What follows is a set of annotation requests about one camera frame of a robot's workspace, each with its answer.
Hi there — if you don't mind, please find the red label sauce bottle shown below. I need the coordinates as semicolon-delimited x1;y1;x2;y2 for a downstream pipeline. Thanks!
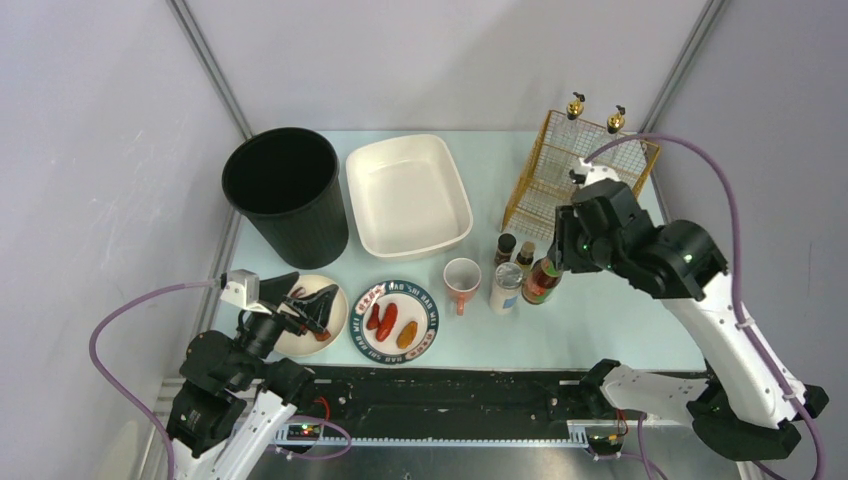
521;256;562;305

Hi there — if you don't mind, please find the glass oil bottle gold spout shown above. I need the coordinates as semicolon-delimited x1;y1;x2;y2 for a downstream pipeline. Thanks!
554;92;586;154

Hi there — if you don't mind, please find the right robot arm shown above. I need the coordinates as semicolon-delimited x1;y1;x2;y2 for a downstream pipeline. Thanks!
549;179;828;462

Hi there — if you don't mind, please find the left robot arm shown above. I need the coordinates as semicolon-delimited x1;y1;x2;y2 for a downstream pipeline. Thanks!
166;270;339;479

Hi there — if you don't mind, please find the cream plate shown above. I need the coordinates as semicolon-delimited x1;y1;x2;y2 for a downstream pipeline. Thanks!
274;274;349;358

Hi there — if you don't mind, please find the small bottle tan cap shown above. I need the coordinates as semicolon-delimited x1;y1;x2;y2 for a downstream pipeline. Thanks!
514;241;536;275

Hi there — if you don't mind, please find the large red sausage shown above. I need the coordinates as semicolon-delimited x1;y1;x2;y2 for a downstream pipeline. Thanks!
375;303;398;342

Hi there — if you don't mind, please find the dark brown small bottle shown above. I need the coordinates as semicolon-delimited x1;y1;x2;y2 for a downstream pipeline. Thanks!
494;233;517;266

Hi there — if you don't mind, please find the orange sausage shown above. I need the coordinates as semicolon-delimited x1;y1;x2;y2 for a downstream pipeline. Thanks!
396;321;418;350

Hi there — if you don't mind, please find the black ribbed trash bin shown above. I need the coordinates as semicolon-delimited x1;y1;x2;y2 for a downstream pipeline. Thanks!
221;127;349;270

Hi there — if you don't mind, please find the left electronics board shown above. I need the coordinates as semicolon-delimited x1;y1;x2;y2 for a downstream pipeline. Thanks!
285;423;323;442

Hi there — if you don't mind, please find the electronics board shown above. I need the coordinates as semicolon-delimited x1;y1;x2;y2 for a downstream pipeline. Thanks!
285;423;323;442
587;434;626;457

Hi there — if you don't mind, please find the orange ceramic mug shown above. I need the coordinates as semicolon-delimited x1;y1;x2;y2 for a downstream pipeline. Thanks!
442;258;482;316

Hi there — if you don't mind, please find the white rectangular tub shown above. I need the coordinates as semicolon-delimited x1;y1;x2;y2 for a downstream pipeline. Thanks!
345;133;474;261

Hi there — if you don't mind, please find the right electronics board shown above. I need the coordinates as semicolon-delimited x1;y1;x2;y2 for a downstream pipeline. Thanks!
587;434;626;457

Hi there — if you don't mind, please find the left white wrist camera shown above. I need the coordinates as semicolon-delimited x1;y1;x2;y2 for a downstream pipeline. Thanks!
219;269;265;312

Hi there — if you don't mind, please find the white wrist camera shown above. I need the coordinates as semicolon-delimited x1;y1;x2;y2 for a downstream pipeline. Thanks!
219;269;265;312
568;157;620;188

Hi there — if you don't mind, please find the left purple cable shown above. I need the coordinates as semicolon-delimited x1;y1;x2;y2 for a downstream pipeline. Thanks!
88;280;223;480

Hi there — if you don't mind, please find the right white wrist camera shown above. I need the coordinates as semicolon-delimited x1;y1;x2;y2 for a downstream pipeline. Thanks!
568;157;620;188

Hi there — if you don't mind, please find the yellow wire basket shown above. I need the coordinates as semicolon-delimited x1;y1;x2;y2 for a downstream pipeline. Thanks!
500;110;661;240

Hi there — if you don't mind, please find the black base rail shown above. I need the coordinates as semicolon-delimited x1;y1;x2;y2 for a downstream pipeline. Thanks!
258;365;637;442

